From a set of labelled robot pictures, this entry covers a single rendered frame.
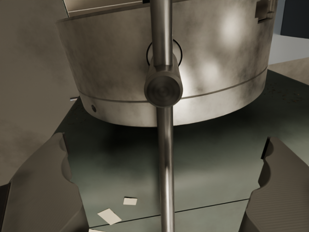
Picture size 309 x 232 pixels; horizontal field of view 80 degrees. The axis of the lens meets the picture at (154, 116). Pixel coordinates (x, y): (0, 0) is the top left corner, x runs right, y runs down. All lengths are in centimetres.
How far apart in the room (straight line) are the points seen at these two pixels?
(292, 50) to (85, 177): 81
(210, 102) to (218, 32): 7
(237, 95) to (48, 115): 162
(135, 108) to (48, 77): 142
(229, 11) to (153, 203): 23
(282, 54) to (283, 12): 14
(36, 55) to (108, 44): 140
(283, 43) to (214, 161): 67
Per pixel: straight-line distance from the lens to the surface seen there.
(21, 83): 171
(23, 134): 193
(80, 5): 31
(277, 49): 85
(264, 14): 27
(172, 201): 17
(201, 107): 21
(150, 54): 19
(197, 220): 32
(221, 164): 26
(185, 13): 18
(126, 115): 22
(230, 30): 20
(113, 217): 29
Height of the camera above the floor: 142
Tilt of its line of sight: 61 degrees down
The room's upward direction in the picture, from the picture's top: 168 degrees clockwise
